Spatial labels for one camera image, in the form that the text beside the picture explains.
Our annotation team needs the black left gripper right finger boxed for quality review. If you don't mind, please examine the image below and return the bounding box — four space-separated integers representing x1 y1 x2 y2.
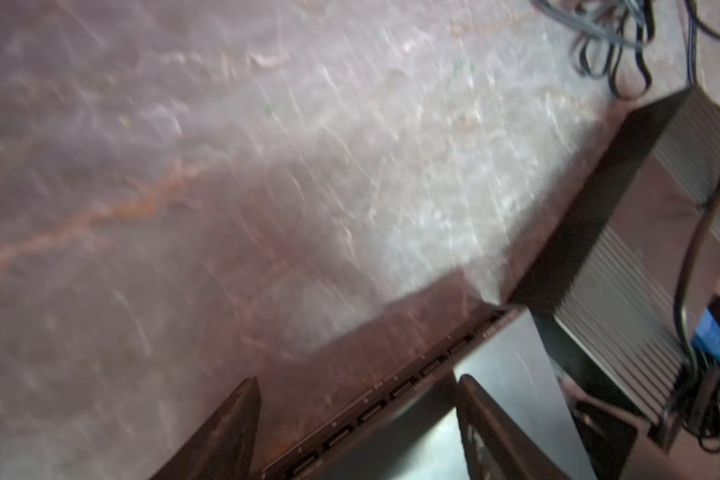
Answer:
456 375 567 479

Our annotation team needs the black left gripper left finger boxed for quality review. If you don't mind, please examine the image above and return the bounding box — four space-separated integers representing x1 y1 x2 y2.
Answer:
151 377 261 480

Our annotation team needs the black network switch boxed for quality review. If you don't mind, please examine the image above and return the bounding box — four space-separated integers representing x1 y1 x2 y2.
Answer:
508 87 720 448
257 305 598 480

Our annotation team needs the blue ethernet cable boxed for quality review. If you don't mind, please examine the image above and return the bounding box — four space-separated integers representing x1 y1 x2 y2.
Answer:
692 308 720 385

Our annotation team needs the black power adapter with cable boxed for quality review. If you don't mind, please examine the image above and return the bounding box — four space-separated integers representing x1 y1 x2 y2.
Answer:
532 1 657 101

